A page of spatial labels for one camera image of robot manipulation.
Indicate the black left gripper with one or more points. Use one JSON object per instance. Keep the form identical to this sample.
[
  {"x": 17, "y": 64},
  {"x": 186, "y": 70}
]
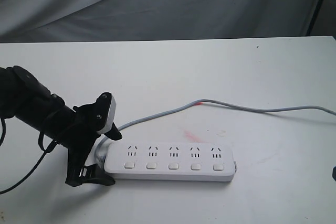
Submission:
[{"x": 79, "y": 140}]

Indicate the white five-outlet power strip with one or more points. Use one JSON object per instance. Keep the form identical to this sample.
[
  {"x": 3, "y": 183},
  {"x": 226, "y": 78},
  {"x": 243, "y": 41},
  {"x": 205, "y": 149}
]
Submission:
[{"x": 203, "y": 162}]

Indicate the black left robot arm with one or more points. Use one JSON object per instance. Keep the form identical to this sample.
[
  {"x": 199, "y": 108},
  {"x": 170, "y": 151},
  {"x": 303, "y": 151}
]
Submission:
[{"x": 24, "y": 97}]

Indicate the grey backdrop cloth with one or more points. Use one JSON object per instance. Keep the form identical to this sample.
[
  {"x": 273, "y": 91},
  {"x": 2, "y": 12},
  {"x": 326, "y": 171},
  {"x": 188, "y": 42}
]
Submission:
[{"x": 135, "y": 20}]

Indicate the dark object at table edge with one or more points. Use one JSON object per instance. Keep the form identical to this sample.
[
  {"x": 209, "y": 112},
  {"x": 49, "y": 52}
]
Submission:
[{"x": 334, "y": 173}]

